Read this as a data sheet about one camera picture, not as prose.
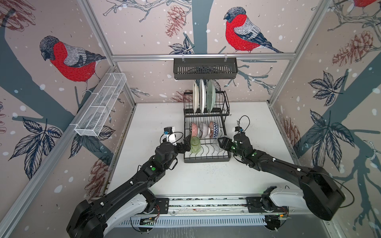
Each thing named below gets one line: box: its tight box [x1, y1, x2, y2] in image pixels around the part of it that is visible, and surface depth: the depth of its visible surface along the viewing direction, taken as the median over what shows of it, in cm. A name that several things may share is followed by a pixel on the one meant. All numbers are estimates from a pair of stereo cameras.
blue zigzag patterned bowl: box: [212, 121, 220, 138], surface depth 94 cm
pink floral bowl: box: [190, 121, 198, 137], surface depth 94 cm
